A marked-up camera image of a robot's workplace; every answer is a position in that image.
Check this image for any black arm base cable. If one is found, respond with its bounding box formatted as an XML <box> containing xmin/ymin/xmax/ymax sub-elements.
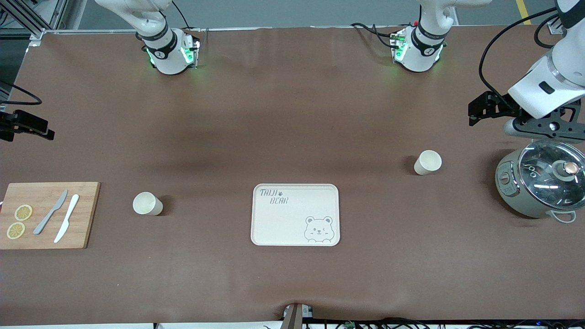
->
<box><xmin>171</xmin><ymin>0</ymin><xmax>191</xmax><ymax>30</ymax></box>
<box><xmin>351</xmin><ymin>22</ymin><xmax>398</xmax><ymax>49</ymax></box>

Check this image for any grey plastic knife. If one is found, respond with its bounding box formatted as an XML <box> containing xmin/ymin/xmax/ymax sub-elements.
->
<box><xmin>33</xmin><ymin>190</ymin><xmax>69</xmax><ymax>235</ymax></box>

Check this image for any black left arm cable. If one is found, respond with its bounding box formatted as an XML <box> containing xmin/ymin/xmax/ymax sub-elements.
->
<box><xmin>478</xmin><ymin>5</ymin><xmax>563</xmax><ymax>100</ymax></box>

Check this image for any wooden cutting board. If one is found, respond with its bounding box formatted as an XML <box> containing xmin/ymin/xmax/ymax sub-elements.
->
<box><xmin>0</xmin><ymin>182</ymin><xmax>101</xmax><ymax>250</ymax></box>

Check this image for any glass pot lid with knob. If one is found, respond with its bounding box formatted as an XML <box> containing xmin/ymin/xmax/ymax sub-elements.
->
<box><xmin>519</xmin><ymin>139</ymin><xmax>585</xmax><ymax>212</ymax></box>

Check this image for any cream tray with bear print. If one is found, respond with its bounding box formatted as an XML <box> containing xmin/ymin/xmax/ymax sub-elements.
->
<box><xmin>250</xmin><ymin>183</ymin><xmax>340</xmax><ymax>247</ymax></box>

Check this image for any white plastic knife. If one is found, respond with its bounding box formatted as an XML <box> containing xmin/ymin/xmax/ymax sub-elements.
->
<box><xmin>53</xmin><ymin>194</ymin><xmax>80</xmax><ymax>244</ymax></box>

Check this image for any white plastic cup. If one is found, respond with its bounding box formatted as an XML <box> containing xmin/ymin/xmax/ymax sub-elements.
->
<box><xmin>133</xmin><ymin>191</ymin><xmax>164</xmax><ymax>216</ymax></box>
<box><xmin>414</xmin><ymin>150</ymin><xmax>442</xmax><ymax>176</ymax></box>

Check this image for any grey-green electric cooking pot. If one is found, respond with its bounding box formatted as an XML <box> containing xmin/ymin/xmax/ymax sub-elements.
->
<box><xmin>495</xmin><ymin>133</ymin><xmax>585</xmax><ymax>223</ymax></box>

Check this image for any grey metal bracket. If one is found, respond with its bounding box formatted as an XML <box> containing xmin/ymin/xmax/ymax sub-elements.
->
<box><xmin>281</xmin><ymin>302</ymin><xmax>315</xmax><ymax>329</ymax></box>

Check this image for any aluminium frame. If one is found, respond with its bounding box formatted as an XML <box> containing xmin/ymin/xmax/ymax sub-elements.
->
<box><xmin>0</xmin><ymin>0</ymin><xmax>69</xmax><ymax>41</ymax></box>

